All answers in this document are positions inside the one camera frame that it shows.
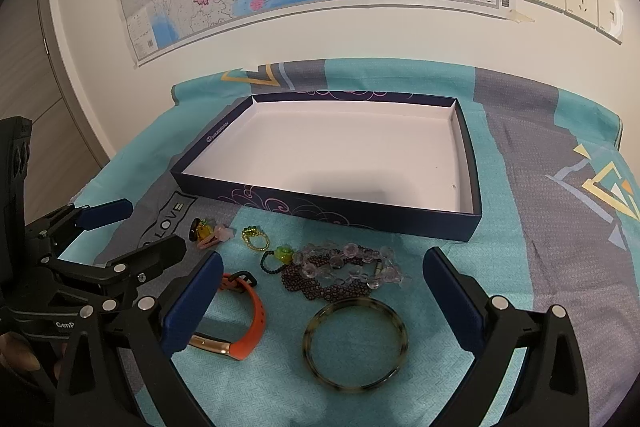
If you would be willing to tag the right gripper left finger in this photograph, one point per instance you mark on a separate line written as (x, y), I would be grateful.
(94, 387)

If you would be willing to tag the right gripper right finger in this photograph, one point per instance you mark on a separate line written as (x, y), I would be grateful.
(551, 388)

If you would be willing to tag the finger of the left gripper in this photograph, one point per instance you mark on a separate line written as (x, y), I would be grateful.
(143, 264)
(107, 212)

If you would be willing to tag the orange smart watch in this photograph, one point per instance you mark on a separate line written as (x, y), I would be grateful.
(235, 321)

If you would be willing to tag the black ring green stone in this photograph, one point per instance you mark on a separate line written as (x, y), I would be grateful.
(283, 254)

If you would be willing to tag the tortoiseshell bangle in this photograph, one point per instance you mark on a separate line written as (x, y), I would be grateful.
(355, 345)

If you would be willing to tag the left hand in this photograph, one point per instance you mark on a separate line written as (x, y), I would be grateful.
(16, 355)

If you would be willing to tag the wooden wardrobe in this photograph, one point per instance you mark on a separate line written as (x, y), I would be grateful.
(65, 153)

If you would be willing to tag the teal grey bed sheet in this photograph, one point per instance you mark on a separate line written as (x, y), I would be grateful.
(541, 240)

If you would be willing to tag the dark blue shallow box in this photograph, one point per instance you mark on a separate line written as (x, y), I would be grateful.
(384, 161)

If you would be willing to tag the gold ring green stone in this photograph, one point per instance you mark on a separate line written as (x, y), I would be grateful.
(254, 238)

